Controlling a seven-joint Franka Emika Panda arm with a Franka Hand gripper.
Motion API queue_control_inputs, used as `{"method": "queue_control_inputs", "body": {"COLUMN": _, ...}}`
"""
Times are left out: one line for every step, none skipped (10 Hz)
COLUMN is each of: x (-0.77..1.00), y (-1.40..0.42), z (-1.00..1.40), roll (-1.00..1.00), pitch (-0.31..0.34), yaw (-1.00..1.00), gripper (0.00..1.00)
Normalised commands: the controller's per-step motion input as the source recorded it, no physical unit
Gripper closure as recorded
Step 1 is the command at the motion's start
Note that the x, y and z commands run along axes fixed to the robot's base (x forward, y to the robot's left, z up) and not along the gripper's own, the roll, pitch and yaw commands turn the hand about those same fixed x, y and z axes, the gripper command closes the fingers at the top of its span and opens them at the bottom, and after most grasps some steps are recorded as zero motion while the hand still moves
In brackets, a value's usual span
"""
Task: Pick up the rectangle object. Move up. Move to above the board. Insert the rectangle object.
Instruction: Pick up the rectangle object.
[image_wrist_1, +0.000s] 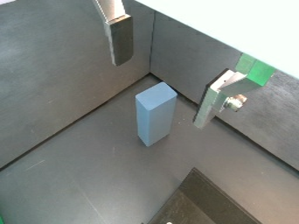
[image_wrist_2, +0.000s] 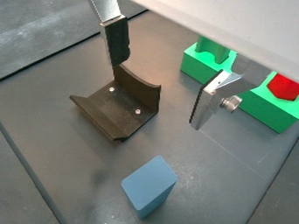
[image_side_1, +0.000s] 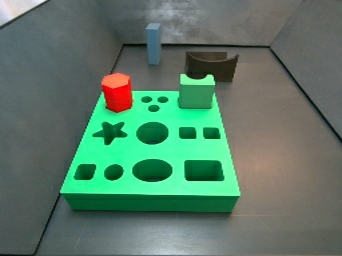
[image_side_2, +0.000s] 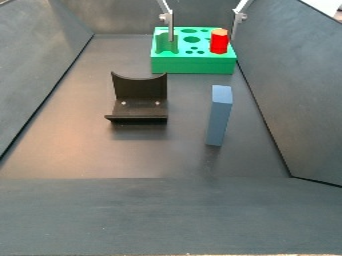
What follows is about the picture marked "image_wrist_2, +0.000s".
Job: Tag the black curved cradle holder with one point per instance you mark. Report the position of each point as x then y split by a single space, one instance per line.
123 105

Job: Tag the green shape sorting board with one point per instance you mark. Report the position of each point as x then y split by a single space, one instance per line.
276 113

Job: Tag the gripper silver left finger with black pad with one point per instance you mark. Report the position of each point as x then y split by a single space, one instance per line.
113 29

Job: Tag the light green notched block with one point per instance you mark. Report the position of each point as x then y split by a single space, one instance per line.
205 45

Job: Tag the blue rectangular block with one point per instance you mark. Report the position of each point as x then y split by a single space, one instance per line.
148 185

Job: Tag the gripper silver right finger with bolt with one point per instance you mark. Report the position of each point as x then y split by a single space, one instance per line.
219 92

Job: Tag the red hexagonal peg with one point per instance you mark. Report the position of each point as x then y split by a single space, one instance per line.
283 88

